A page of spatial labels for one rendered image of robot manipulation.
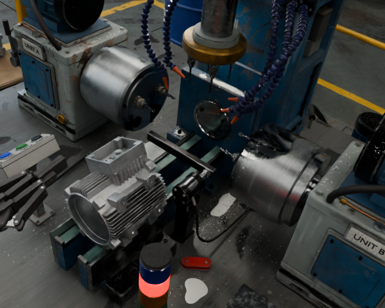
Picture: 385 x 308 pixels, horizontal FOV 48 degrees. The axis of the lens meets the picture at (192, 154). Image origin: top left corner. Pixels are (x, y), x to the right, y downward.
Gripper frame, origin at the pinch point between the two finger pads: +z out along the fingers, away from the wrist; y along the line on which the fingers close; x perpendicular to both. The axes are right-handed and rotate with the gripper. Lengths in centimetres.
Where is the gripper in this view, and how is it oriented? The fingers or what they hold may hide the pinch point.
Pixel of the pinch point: (51, 170)
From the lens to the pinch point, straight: 97.0
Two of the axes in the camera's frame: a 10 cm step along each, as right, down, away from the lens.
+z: 6.2, -5.8, 5.3
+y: -7.9, -4.7, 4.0
